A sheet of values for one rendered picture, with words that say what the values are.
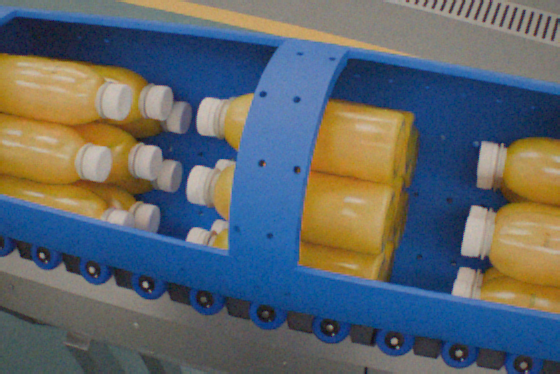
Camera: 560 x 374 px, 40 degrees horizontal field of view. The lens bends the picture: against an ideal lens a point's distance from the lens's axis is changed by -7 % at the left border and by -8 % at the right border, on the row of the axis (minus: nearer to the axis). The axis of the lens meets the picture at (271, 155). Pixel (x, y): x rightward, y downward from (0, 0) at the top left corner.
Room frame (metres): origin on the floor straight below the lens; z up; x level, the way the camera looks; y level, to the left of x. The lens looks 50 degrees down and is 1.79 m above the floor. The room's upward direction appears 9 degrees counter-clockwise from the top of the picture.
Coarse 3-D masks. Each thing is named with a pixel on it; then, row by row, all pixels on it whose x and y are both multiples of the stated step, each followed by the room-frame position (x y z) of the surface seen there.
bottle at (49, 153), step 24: (0, 120) 0.65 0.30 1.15; (24, 120) 0.65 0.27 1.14; (0, 144) 0.62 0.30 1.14; (24, 144) 0.61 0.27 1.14; (48, 144) 0.60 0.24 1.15; (72, 144) 0.60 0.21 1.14; (0, 168) 0.61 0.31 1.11; (24, 168) 0.59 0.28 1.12; (48, 168) 0.58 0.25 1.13; (72, 168) 0.58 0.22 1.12
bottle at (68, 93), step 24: (0, 72) 0.69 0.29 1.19; (24, 72) 0.68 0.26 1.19; (48, 72) 0.67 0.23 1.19; (72, 72) 0.66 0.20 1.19; (96, 72) 0.67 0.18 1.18; (0, 96) 0.67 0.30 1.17; (24, 96) 0.65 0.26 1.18; (48, 96) 0.64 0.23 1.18; (72, 96) 0.64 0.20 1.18; (96, 96) 0.64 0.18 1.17; (48, 120) 0.64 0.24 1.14; (72, 120) 0.63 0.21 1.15
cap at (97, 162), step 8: (88, 152) 0.59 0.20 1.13; (96, 152) 0.59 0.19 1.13; (104, 152) 0.59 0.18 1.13; (88, 160) 0.58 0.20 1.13; (96, 160) 0.58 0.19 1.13; (104, 160) 0.59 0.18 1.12; (88, 168) 0.58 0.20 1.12; (96, 168) 0.58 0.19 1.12; (104, 168) 0.59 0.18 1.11; (88, 176) 0.57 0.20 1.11; (96, 176) 0.57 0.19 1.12; (104, 176) 0.58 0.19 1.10
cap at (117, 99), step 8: (112, 88) 0.64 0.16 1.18; (120, 88) 0.64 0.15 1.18; (128, 88) 0.65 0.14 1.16; (104, 96) 0.63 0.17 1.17; (112, 96) 0.63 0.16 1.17; (120, 96) 0.63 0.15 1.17; (128, 96) 0.64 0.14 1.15; (104, 104) 0.63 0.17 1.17; (112, 104) 0.62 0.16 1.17; (120, 104) 0.63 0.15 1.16; (128, 104) 0.64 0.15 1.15; (104, 112) 0.62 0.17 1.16; (112, 112) 0.62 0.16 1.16; (120, 112) 0.62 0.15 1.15; (128, 112) 0.64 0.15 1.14
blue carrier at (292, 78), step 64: (128, 64) 0.78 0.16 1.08; (192, 64) 0.74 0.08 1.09; (256, 64) 0.71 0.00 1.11; (320, 64) 0.57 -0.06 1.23; (384, 64) 0.63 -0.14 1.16; (448, 64) 0.57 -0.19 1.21; (192, 128) 0.72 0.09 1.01; (256, 128) 0.50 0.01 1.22; (448, 128) 0.61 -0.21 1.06; (512, 128) 0.58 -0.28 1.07; (256, 192) 0.46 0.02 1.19; (448, 192) 0.56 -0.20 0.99; (128, 256) 0.48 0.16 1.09; (192, 256) 0.45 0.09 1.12; (256, 256) 0.42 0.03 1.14; (448, 256) 0.49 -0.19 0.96; (384, 320) 0.37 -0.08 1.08; (448, 320) 0.34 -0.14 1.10; (512, 320) 0.32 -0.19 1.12
